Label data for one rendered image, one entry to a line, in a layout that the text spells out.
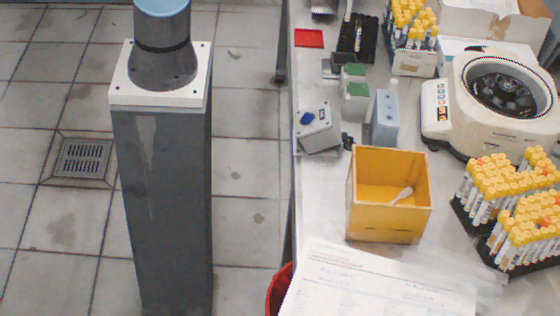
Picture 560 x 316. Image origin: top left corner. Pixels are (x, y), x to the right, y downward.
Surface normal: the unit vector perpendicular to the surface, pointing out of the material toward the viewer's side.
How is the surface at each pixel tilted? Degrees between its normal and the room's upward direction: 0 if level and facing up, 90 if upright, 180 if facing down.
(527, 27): 92
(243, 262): 0
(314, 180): 0
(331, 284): 1
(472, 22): 91
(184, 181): 90
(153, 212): 90
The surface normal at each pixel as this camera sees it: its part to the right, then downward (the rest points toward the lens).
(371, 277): 0.07, -0.71
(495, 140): -0.15, 0.69
